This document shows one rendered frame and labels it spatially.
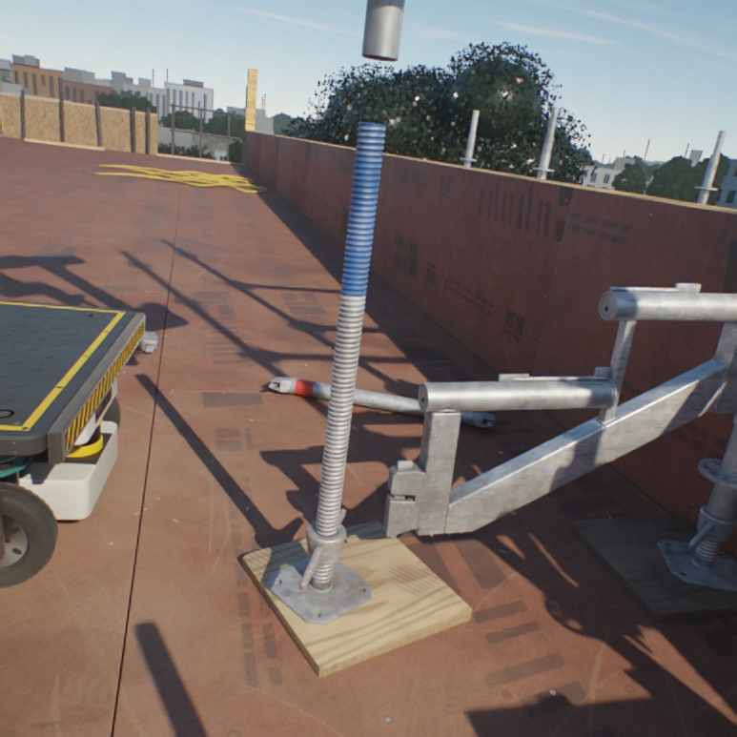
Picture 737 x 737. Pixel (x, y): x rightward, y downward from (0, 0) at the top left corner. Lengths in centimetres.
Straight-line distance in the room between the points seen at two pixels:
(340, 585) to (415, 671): 20
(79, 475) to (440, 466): 65
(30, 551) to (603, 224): 163
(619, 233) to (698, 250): 31
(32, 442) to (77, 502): 31
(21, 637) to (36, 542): 14
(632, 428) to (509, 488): 24
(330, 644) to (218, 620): 19
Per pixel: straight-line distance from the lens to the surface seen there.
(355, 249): 95
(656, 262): 184
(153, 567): 128
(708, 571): 155
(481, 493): 117
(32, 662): 114
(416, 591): 123
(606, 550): 150
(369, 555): 130
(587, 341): 204
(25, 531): 120
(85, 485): 130
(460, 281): 289
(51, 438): 103
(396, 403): 197
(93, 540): 136
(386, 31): 94
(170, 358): 231
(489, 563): 138
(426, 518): 115
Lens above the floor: 75
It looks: 20 degrees down
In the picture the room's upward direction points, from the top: 7 degrees clockwise
